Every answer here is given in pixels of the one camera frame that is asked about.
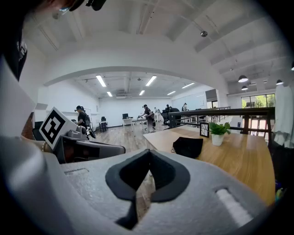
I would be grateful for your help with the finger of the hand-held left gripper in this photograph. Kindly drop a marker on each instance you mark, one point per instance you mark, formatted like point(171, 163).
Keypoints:
point(112, 149)

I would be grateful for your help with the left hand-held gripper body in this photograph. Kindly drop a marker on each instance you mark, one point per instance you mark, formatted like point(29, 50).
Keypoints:
point(51, 126)

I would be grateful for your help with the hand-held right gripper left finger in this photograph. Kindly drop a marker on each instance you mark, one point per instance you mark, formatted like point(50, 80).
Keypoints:
point(87, 183)

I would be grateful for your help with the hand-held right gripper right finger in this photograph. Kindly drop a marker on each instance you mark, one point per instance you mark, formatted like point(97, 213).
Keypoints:
point(195, 202)

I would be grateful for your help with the person's left forearm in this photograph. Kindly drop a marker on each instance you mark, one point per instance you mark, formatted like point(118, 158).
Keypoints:
point(37, 142)

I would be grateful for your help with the black office chair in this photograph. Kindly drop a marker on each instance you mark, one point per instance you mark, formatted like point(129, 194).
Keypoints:
point(103, 122)
point(167, 117)
point(282, 160)

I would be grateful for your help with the white office desk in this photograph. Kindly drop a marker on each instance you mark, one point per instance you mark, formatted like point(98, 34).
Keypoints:
point(127, 121)

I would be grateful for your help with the black computer monitor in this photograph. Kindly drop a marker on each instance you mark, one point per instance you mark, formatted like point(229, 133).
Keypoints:
point(125, 115)

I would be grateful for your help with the green plant in white pot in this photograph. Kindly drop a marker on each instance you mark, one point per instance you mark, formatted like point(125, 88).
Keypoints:
point(217, 138)

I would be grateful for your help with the group of ceiling tube lights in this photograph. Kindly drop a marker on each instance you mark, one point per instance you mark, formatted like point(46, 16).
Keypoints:
point(101, 80)

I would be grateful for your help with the person's black shirt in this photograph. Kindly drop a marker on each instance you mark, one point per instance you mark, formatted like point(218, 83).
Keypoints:
point(13, 57)

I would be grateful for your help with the teal plastic trinket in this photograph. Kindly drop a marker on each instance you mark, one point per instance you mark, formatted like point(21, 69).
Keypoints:
point(279, 192)

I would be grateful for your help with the black metal balcony railing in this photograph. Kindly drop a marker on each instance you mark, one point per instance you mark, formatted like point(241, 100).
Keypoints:
point(218, 111)

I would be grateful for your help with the glass entrance doors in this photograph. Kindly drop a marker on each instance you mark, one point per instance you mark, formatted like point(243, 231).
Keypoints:
point(258, 101)

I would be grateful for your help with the black pendant lamp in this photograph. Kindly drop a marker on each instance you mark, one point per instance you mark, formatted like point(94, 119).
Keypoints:
point(243, 79)
point(292, 66)
point(244, 88)
point(279, 82)

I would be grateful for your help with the white garment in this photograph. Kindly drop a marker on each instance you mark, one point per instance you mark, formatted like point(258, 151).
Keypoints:
point(283, 114)

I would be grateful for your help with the black picture frame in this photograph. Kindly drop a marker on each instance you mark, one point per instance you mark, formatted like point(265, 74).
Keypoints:
point(204, 129)

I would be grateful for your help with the black head-mounted camera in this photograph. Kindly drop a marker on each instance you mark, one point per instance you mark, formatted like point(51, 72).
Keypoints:
point(96, 4)

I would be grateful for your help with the ceiling dome camera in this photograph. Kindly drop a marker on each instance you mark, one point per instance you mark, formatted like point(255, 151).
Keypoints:
point(204, 34)

